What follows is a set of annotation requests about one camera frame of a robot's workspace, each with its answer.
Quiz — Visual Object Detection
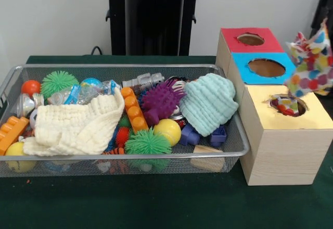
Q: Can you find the silver wire mesh bin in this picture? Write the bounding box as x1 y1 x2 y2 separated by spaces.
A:
0 62 250 179

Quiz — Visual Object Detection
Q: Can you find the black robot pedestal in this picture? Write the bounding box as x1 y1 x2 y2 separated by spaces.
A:
100 0 210 57

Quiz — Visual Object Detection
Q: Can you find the orange toy building brick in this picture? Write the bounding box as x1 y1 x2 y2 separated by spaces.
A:
121 86 149 133
0 116 30 156

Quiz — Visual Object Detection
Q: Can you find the plain wooden wedge block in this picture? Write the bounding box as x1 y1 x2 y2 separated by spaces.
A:
189 144 225 172

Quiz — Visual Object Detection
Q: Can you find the dark green table cloth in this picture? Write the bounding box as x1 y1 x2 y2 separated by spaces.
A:
0 54 333 229

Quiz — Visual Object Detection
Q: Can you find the cream knitted cloth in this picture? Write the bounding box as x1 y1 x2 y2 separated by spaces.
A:
22 87 125 157

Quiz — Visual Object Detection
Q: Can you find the mint green knitted cloth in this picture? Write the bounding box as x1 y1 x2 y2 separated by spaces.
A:
178 72 239 137

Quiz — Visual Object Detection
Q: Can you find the yellow plastic ball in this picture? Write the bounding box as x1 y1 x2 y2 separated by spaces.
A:
152 118 182 146

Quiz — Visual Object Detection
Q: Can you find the colourful dotted cloth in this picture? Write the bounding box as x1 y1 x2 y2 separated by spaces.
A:
284 18 333 97
270 96 300 116

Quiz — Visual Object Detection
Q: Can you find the wooden box with three holes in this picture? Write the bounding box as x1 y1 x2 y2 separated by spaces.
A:
215 27 333 187

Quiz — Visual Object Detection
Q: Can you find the purple spiky rubber toy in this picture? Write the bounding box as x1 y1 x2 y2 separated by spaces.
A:
139 78 187 125

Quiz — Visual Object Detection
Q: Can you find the green spiky rubber ball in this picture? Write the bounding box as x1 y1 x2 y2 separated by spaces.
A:
41 70 80 98
124 128 172 156

